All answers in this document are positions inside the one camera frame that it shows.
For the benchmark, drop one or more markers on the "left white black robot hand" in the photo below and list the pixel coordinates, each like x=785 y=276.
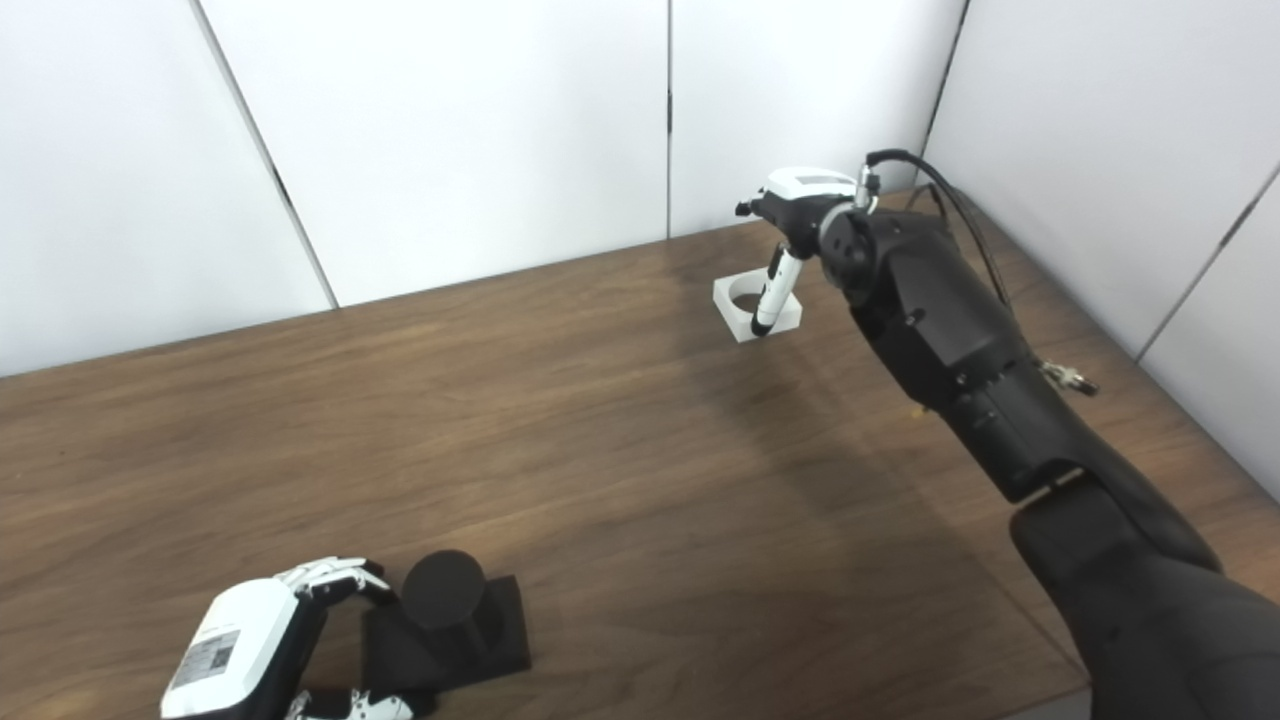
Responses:
x=240 y=640

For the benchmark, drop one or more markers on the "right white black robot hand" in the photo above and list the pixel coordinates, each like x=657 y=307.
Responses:
x=805 y=200

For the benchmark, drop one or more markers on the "white square piece with hole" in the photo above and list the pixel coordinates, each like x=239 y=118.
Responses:
x=735 y=315

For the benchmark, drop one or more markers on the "black peg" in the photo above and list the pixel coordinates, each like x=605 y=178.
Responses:
x=445 y=590

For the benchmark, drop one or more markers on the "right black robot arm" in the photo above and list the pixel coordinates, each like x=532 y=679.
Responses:
x=980 y=370

